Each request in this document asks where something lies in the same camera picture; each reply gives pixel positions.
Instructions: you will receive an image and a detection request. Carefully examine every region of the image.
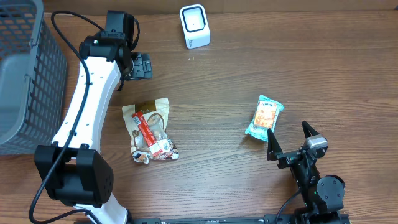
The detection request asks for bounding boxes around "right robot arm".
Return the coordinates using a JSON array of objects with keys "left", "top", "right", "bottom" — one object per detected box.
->
[{"left": 265, "top": 121, "right": 350, "bottom": 224}]

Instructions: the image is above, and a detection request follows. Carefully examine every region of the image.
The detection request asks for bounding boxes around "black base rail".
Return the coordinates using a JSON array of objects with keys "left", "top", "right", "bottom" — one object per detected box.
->
[{"left": 128, "top": 215, "right": 351, "bottom": 224}]

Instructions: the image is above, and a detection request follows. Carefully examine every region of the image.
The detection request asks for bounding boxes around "grey plastic mesh basket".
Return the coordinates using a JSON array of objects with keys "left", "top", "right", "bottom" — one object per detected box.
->
[{"left": 1, "top": 0, "right": 67, "bottom": 156}]

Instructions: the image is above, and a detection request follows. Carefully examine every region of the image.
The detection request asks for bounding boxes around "teal tissue pack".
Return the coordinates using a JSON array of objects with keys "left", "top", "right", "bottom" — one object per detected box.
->
[{"left": 245, "top": 95, "right": 284, "bottom": 142}]

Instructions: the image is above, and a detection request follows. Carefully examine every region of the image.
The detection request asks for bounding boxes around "white barcode scanner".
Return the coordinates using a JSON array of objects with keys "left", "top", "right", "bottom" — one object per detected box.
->
[{"left": 179, "top": 4, "right": 211, "bottom": 49}]

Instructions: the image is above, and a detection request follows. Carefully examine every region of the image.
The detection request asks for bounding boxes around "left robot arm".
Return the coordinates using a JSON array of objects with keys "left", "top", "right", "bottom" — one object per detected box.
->
[{"left": 34, "top": 11, "right": 152, "bottom": 223}]

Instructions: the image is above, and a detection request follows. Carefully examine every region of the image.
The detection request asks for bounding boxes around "red snack bar wrapper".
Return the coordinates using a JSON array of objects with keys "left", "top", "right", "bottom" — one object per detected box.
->
[{"left": 132, "top": 111, "right": 165, "bottom": 157}]

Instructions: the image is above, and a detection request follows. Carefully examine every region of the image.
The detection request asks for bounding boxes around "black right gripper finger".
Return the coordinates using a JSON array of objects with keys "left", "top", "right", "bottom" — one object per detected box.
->
[
  {"left": 267, "top": 129, "right": 282, "bottom": 161},
  {"left": 302, "top": 121, "right": 320, "bottom": 138}
]

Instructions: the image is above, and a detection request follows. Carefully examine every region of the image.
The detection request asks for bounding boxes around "brown nut snack pouch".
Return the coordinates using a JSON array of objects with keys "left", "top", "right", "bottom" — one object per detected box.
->
[{"left": 122, "top": 98, "right": 179, "bottom": 164}]

